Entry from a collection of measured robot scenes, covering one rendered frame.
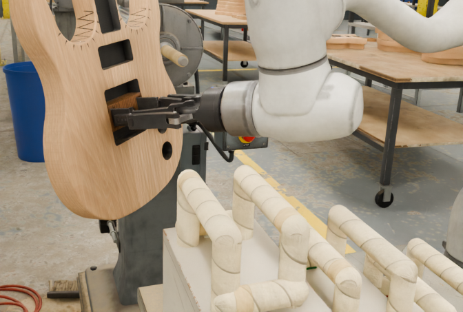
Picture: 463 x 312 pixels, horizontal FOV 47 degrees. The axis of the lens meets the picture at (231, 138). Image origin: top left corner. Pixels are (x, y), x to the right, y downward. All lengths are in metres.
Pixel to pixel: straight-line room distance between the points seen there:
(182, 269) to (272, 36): 0.33
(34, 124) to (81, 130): 3.41
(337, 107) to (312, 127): 0.05
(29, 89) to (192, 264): 3.57
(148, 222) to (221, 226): 1.35
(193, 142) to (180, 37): 0.45
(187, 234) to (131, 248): 1.21
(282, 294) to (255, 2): 0.38
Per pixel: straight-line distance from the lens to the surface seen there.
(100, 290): 2.16
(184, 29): 1.59
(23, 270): 2.94
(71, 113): 0.87
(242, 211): 0.76
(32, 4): 0.83
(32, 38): 0.84
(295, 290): 0.62
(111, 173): 0.94
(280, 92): 0.75
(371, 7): 0.88
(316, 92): 0.75
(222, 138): 1.69
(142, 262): 1.99
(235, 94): 0.81
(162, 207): 1.90
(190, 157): 1.89
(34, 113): 4.25
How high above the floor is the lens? 1.47
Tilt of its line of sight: 17 degrees down
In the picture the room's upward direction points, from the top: 2 degrees clockwise
